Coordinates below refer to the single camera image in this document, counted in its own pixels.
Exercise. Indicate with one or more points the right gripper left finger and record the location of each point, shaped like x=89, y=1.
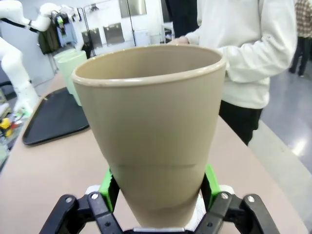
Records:
x=102, y=214

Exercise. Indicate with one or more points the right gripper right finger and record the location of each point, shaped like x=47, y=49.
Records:
x=219, y=214

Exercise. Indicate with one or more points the brown plastic cup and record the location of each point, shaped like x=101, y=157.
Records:
x=151, y=122

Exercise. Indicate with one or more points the light green plastic cup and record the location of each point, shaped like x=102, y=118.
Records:
x=69, y=80
x=70, y=54

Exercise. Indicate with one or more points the person's left forearm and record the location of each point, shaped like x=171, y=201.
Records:
x=234, y=63

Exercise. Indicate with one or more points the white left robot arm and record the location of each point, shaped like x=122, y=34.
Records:
x=14, y=73

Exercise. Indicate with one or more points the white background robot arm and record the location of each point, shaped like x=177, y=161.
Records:
x=24, y=14

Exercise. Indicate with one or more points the person's left hand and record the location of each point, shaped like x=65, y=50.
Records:
x=180, y=41

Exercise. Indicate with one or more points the black plastic serving tray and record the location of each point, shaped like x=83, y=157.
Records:
x=56, y=117

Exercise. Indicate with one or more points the yellow hand tool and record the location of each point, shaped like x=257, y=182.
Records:
x=5, y=125

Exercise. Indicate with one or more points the dark green hanging jacket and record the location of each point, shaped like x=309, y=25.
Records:
x=47, y=40

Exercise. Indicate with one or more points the light blue hanging shirt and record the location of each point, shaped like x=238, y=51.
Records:
x=67, y=31

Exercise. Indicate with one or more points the person in beige sweater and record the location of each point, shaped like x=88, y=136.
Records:
x=248, y=24

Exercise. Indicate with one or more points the person in plaid shirt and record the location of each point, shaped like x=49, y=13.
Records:
x=303, y=29

